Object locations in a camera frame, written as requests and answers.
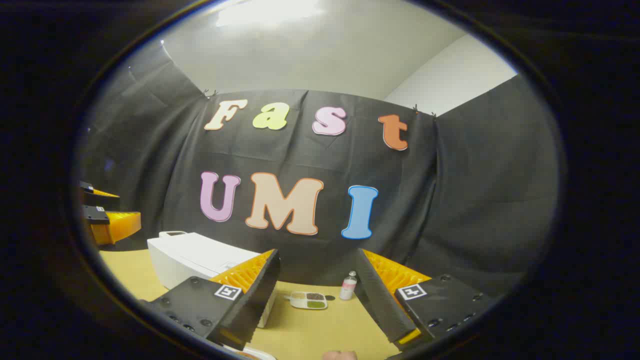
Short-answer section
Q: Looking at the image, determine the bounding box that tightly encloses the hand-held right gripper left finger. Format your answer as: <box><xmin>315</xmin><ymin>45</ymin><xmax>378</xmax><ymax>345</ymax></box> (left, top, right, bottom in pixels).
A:
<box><xmin>140</xmin><ymin>248</ymin><xmax>281</xmax><ymax>351</ymax></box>

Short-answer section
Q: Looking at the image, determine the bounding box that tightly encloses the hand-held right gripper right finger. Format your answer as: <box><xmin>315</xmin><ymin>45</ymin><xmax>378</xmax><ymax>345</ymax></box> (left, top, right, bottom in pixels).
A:
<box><xmin>355</xmin><ymin>248</ymin><xmax>501</xmax><ymax>352</ymax></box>

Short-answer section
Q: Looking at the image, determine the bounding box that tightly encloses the white microwave oven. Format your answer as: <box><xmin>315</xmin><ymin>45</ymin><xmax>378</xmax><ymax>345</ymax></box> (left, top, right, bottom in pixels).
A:
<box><xmin>147</xmin><ymin>231</ymin><xmax>278</xmax><ymax>329</ymax></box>

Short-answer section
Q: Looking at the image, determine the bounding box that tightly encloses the small pink label bottle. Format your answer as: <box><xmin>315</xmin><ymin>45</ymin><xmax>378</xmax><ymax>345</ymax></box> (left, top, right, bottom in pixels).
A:
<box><xmin>339</xmin><ymin>270</ymin><xmax>358</xmax><ymax>301</ymax></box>

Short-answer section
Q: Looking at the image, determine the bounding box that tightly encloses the white divided dish with seeds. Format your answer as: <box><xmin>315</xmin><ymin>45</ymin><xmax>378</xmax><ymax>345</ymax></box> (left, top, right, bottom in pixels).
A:
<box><xmin>289</xmin><ymin>291</ymin><xmax>329</xmax><ymax>310</ymax></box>

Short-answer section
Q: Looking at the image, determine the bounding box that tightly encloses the white rectangular plate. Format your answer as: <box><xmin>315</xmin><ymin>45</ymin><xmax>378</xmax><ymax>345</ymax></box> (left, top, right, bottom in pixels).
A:
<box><xmin>220</xmin><ymin>344</ymin><xmax>277</xmax><ymax>360</ymax></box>

